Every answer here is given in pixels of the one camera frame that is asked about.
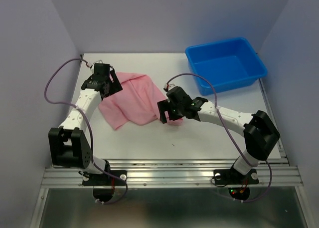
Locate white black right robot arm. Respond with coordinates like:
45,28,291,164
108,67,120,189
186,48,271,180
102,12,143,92
158,86,280,183

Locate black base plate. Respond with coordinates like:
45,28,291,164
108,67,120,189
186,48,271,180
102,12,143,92
211,169,259,187
79,172,125,187

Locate pink t-shirt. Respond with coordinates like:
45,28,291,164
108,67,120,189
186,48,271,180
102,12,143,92
98,71,184,131

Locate blue plastic bin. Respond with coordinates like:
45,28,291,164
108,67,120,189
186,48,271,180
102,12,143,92
185,37,268,93

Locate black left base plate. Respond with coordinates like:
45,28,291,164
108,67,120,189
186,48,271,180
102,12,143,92
79,172,125,187

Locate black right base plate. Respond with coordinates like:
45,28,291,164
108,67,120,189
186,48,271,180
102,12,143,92
211,169,259,187

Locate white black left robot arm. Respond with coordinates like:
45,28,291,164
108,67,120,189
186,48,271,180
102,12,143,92
48,63,123,185

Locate aluminium mounting rail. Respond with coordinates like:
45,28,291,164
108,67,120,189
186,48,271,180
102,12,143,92
41,158,303,189

